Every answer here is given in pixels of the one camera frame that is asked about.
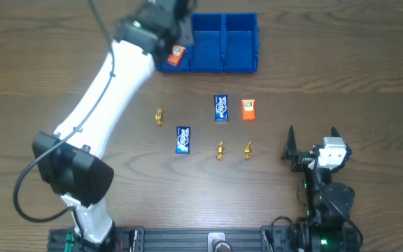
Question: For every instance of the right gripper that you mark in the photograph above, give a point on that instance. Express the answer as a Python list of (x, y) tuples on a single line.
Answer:
[(303, 161)]

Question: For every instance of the orange candy box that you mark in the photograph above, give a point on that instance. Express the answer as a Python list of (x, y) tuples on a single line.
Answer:
[(248, 111), (176, 56)]

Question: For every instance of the gold candy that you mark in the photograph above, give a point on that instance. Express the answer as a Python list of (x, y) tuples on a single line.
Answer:
[(159, 117), (248, 150), (220, 150)]

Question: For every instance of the blue candy pack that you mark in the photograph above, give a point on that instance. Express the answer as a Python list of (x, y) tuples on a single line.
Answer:
[(221, 108), (183, 140)]

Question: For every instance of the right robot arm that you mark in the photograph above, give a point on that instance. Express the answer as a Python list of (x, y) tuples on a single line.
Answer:
[(338, 196)]

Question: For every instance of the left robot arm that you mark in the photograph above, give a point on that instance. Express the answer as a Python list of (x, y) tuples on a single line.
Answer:
[(117, 91)]

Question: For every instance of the blue tray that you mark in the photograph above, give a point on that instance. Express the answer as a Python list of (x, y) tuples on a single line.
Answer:
[(236, 49)]

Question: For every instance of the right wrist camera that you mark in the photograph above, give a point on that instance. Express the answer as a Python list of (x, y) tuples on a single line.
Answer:
[(331, 152)]

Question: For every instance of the mounting rail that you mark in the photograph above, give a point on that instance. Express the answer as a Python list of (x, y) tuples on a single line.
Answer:
[(180, 241)]

